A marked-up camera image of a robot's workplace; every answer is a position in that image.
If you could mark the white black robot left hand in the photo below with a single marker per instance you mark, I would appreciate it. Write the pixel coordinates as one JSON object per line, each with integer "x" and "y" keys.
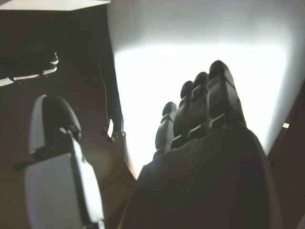
{"x": 202, "y": 181}

